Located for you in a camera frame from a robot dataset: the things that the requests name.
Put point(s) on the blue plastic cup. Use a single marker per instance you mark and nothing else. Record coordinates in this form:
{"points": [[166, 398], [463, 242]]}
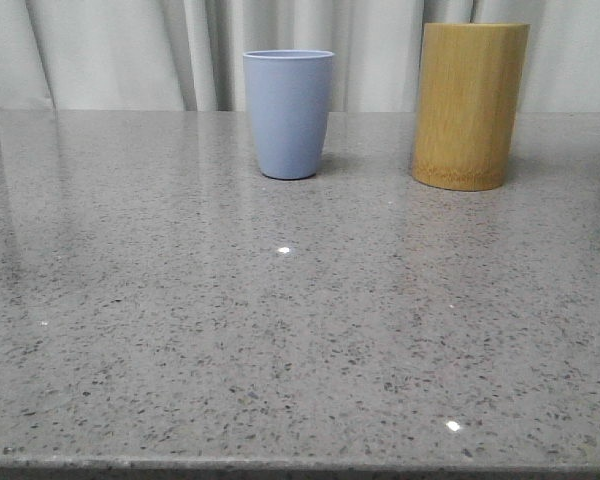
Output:
{"points": [[288, 100]]}

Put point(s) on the bamboo wooden cup holder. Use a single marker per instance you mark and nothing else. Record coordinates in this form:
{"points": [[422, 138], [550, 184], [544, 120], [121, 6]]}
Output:
{"points": [[468, 93]]}

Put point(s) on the grey white curtain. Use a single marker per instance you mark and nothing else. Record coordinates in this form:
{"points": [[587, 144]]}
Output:
{"points": [[187, 55]]}

